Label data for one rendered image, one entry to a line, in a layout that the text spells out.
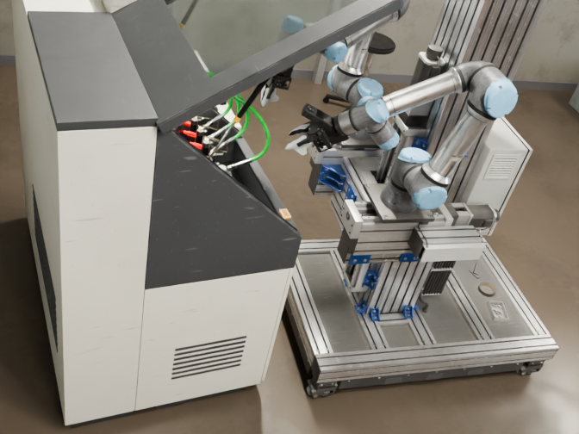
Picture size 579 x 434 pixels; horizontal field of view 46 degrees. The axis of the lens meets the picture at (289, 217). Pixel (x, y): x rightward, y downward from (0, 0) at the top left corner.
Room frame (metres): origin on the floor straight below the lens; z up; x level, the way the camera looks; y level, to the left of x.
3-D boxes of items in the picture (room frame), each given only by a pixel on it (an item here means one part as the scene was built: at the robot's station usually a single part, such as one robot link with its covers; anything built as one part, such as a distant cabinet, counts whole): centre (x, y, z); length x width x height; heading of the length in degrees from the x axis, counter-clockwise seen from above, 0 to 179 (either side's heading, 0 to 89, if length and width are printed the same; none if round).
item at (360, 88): (2.68, -0.20, 1.20); 0.13 x 0.12 x 0.14; 51
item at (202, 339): (2.12, 0.36, 0.39); 0.70 x 0.58 x 0.79; 31
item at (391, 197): (2.22, -0.40, 1.09); 0.15 x 0.15 x 0.10
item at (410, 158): (2.21, -0.40, 1.20); 0.13 x 0.12 x 0.14; 23
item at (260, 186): (2.25, 0.13, 0.87); 0.62 x 0.04 x 0.16; 31
